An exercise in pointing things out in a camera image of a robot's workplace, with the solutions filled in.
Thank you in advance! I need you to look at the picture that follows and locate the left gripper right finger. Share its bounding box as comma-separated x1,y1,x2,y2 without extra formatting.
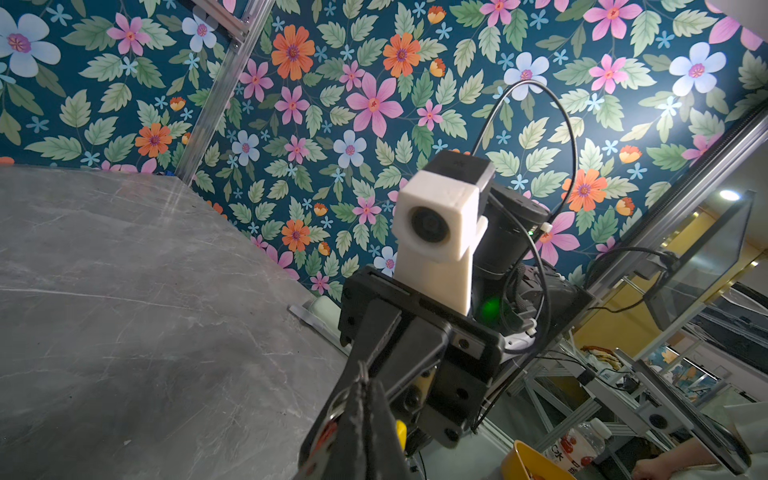
367,379,410,480

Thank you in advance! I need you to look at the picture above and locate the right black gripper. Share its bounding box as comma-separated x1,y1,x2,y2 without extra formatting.
297,267,504,464

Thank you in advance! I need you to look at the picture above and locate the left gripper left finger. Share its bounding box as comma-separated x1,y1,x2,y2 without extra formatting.
299,365,369,480

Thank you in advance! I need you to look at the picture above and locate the grey yellow keyring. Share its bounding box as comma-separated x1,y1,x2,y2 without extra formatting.
295,400,407,479

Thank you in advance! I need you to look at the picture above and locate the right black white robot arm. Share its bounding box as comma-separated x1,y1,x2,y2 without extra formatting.
298,188,590,479

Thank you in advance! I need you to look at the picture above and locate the pale green sponge block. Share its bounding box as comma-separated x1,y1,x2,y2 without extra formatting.
307,296,341,330

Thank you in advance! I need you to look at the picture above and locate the yellow bowl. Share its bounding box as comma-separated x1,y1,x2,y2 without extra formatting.
500,440,575,480

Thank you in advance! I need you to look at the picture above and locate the plastic drink bottle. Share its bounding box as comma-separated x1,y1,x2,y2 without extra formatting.
543,418,612,475

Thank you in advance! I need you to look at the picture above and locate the black monitor screen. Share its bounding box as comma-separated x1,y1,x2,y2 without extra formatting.
645,190,755,330

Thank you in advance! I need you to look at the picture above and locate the person in white shirt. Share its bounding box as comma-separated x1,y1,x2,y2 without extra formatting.
632,402,767,480

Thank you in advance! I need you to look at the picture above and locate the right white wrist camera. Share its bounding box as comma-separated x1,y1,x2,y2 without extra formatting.
392,150,495,314

